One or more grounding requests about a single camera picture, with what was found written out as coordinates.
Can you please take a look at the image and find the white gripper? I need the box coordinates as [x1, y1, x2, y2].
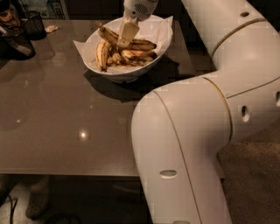
[117, 0, 158, 48]

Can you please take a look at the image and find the spotted banana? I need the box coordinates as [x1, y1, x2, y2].
[94, 21, 157, 52]
[107, 49, 158, 67]

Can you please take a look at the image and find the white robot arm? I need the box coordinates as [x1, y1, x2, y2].
[131, 0, 280, 224]

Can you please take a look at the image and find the white bowl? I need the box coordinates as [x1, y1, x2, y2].
[82, 14, 173, 84]

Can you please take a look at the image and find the left curved banana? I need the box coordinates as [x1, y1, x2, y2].
[95, 39, 111, 72]

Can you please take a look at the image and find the small wrapped packet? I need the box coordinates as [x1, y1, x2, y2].
[45, 24, 59, 33]

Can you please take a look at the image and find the black mesh pen cup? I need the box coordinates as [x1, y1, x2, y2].
[23, 10, 46, 40]

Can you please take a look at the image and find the dark mesh basket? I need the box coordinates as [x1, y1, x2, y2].
[0, 26, 36, 60]

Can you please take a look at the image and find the grey clog shoe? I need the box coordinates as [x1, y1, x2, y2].
[25, 176, 50, 219]

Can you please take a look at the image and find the black floor cable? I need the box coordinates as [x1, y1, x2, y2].
[0, 194, 18, 224]

